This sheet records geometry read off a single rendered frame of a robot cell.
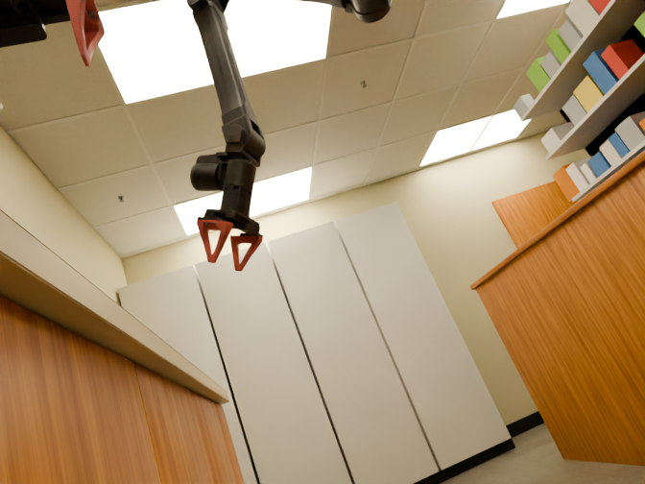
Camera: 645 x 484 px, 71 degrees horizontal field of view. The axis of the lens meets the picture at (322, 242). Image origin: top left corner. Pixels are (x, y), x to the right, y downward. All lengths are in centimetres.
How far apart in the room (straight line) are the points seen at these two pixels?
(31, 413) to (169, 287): 346
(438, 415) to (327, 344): 98
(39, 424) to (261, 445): 320
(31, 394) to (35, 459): 5
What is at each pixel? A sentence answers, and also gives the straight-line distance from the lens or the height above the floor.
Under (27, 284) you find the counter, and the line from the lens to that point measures 43.
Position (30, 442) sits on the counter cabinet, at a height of 78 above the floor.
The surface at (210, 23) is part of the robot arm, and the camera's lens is 112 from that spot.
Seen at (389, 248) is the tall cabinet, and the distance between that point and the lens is 399.
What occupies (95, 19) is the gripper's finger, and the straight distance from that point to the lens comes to 56.
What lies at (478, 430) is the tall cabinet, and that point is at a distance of 389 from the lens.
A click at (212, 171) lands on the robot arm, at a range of 93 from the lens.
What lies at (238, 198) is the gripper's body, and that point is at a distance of 88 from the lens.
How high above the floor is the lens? 73
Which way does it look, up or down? 20 degrees up
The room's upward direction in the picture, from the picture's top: 22 degrees counter-clockwise
